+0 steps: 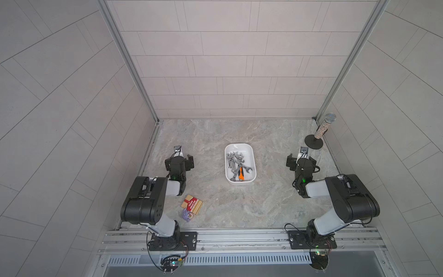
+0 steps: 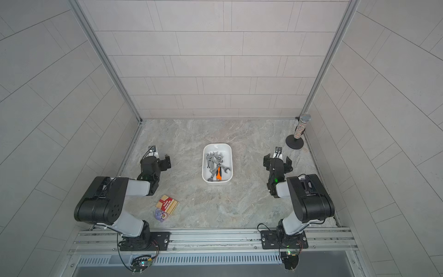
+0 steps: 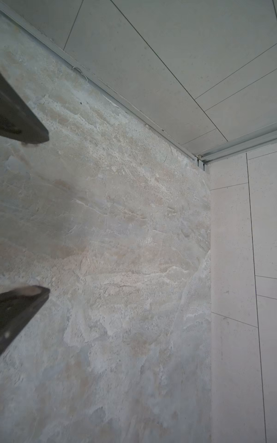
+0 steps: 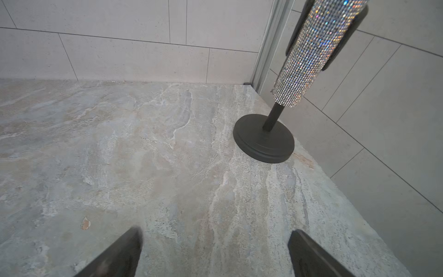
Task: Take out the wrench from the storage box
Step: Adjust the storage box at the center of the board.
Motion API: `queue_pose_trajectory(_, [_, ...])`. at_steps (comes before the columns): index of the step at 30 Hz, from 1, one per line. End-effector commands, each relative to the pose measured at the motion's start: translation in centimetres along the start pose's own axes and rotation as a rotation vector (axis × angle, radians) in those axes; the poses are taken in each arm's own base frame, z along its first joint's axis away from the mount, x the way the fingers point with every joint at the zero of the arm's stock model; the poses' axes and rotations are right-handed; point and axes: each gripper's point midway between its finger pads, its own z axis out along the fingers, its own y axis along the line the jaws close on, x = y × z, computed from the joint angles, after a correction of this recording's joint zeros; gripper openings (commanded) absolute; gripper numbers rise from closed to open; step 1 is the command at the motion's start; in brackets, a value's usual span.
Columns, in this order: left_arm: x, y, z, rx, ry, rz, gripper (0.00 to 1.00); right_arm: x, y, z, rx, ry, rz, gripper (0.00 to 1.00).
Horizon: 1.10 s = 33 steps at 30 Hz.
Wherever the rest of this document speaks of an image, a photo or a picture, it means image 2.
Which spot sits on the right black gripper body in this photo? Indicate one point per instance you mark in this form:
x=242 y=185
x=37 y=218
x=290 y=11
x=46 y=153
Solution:
x=270 y=161

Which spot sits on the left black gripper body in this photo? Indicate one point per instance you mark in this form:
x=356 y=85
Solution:
x=162 y=167

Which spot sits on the large silver combination wrench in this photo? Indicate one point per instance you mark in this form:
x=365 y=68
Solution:
x=225 y=168

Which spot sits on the orange handled adjustable wrench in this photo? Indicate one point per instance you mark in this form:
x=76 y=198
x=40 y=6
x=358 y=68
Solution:
x=218 y=160

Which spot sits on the white plastic storage box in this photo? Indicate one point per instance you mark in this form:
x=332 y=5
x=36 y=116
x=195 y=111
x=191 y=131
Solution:
x=226 y=151

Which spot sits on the silver open-end wrench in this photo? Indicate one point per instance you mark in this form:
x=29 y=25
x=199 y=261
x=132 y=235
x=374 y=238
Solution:
x=210 y=165

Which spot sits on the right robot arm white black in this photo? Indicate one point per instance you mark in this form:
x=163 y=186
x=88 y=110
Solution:
x=310 y=200

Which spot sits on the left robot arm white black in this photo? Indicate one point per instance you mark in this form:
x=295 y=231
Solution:
x=102 y=204

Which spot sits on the red striped card box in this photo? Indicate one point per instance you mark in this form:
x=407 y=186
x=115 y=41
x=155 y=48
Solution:
x=167 y=204

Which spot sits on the glitter tube on black stand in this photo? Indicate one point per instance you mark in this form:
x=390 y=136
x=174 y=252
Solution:
x=296 y=141

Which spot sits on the small purple round item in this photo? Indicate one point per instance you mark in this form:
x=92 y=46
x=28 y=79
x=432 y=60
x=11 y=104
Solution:
x=160 y=215

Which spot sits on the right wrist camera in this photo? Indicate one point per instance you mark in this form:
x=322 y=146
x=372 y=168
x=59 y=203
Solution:
x=278 y=153

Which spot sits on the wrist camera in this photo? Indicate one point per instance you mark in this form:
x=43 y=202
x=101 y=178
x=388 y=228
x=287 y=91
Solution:
x=278 y=153
x=152 y=152

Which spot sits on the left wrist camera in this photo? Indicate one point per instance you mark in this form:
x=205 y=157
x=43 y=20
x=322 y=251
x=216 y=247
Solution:
x=152 y=152

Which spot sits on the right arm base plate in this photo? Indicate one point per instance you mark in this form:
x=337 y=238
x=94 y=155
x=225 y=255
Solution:
x=272 y=240

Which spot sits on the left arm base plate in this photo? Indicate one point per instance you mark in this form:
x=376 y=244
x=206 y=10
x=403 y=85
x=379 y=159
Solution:
x=155 y=241

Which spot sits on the right circuit board with cables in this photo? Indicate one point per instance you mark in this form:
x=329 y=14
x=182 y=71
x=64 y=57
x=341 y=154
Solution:
x=289 y=260

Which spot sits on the circuit board with cables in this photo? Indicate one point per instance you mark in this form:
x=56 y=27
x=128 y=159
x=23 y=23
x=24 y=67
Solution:
x=141 y=263
x=289 y=260

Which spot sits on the aluminium rail frame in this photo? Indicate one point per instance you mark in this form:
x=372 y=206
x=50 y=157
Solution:
x=249 y=240

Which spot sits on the left circuit board with cables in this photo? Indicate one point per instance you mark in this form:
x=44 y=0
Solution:
x=141 y=263

